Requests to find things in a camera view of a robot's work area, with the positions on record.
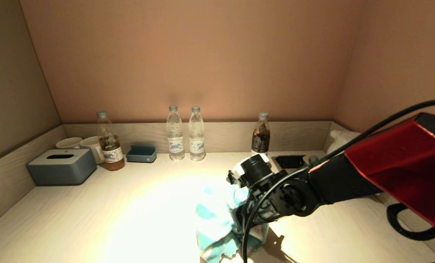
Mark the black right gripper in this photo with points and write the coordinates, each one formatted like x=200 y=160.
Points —
x=255 y=187

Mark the teal white striped towel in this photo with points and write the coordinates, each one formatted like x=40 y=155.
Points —
x=213 y=219

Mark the red black right robot arm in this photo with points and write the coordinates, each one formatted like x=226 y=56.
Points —
x=403 y=168

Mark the recessed black socket panel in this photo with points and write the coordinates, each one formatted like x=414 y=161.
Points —
x=288 y=160

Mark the dark liquid plastic bottle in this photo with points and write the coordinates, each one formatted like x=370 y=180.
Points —
x=260 y=140

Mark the grey kettle power plug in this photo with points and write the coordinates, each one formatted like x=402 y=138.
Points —
x=313 y=159

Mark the clear water bottle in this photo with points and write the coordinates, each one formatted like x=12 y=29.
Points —
x=197 y=143
x=175 y=142

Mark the white electric kettle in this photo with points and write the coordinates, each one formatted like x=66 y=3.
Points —
x=341 y=140

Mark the small blue plastic tray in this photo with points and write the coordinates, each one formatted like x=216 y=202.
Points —
x=141 y=156

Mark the amber tea plastic bottle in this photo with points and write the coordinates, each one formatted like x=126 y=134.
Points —
x=110 y=155

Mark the white ceramic mug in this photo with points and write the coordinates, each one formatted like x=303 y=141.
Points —
x=94 y=147
x=68 y=143

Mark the grey-blue tissue box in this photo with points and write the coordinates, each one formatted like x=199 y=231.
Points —
x=62 y=171

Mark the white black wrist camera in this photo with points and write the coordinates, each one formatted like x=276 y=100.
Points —
x=255 y=166

